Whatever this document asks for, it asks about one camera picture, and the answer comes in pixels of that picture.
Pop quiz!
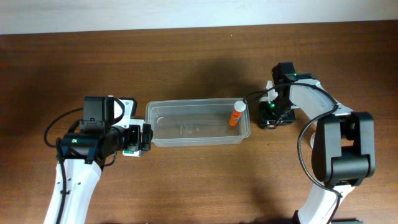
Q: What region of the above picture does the orange glue stick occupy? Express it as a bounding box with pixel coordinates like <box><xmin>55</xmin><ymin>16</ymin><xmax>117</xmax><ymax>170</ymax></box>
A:
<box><xmin>229</xmin><ymin>100</ymin><xmax>246</xmax><ymax>126</ymax></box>

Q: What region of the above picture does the white tube bottle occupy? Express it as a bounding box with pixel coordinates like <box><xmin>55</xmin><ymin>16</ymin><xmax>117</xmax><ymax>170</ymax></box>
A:
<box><xmin>310</xmin><ymin>132</ymin><xmax>316</xmax><ymax>149</ymax></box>

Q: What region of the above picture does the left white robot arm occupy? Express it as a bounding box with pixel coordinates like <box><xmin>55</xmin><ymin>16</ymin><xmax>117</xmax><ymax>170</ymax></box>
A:
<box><xmin>44</xmin><ymin>121</ymin><xmax>153</xmax><ymax>223</ymax></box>

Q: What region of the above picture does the clear plastic container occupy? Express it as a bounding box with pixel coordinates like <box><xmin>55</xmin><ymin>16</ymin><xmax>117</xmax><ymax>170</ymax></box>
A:
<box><xmin>146</xmin><ymin>98</ymin><xmax>251</xmax><ymax>147</ymax></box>

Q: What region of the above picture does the white green medicine box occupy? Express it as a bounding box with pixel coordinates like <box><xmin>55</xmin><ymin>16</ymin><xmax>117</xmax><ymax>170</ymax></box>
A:
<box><xmin>123</xmin><ymin>151</ymin><xmax>141</xmax><ymax>157</ymax></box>

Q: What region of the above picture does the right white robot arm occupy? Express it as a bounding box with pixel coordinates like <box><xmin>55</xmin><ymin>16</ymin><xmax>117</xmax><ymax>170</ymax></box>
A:
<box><xmin>258</xmin><ymin>62</ymin><xmax>376</xmax><ymax>224</ymax></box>

